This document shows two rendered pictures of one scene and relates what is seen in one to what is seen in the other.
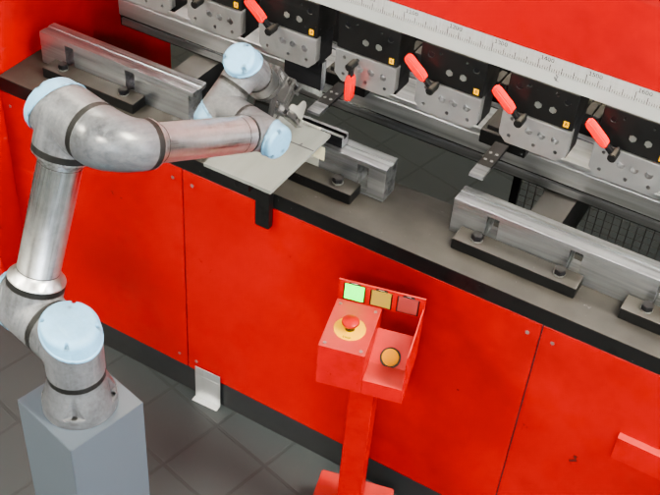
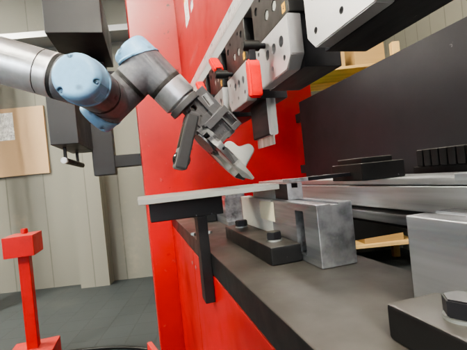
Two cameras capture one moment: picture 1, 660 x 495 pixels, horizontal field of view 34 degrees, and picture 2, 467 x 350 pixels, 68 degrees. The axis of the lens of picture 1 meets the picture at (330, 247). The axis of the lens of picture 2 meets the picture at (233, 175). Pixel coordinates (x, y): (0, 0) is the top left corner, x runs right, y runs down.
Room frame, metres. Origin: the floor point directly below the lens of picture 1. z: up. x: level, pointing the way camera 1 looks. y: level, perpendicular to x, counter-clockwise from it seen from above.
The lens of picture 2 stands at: (1.59, -0.41, 1.03)
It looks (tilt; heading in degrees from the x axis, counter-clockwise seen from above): 0 degrees down; 47
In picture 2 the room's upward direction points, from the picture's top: 6 degrees counter-clockwise
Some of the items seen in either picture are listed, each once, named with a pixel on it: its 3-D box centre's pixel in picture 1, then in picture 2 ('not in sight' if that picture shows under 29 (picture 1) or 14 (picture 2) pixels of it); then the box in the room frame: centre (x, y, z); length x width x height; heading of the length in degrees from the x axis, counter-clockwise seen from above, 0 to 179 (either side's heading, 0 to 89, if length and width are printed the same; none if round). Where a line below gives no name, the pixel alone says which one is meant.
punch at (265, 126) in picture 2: (304, 73); (264, 125); (2.16, 0.09, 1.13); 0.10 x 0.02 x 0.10; 63
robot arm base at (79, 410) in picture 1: (78, 384); not in sight; (1.42, 0.48, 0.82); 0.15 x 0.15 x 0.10
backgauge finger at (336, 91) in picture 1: (340, 85); (338, 171); (2.30, 0.01, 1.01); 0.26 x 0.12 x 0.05; 153
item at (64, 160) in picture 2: not in sight; (73, 157); (2.22, 1.50, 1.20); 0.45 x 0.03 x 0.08; 61
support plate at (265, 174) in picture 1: (268, 149); (203, 193); (2.03, 0.16, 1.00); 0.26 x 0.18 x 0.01; 153
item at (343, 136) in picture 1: (308, 126); (274, 189); (2.15, 0.08, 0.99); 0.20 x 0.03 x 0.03; 63
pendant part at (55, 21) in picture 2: not in sight; (88, 95); (2.30, 1.43, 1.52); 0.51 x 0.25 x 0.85; 61
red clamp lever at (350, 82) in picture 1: (351, 80); (256, 69); (2.03, -0.02, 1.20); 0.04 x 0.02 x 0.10; 153
